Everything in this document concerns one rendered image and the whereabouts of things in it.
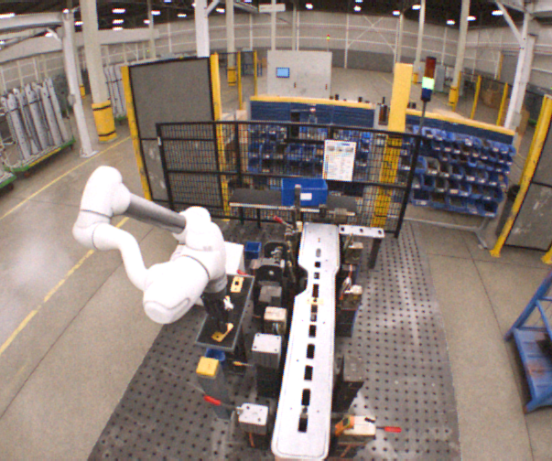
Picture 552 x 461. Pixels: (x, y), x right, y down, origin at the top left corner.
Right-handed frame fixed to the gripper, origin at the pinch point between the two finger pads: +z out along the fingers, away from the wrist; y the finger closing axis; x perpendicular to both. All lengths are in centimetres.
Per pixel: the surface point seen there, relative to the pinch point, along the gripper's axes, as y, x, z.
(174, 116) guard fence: -215, 187, -12
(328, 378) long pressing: 38.9, 9.4, 20.1
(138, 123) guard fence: -269, 174, -4
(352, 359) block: 45, 19, 17
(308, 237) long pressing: -5, 88, 20
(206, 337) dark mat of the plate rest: -3.5, -5.1, 4.1
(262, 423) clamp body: 27.4, -19.2, 14.1
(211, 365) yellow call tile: 4.9, -13.5, 4.1
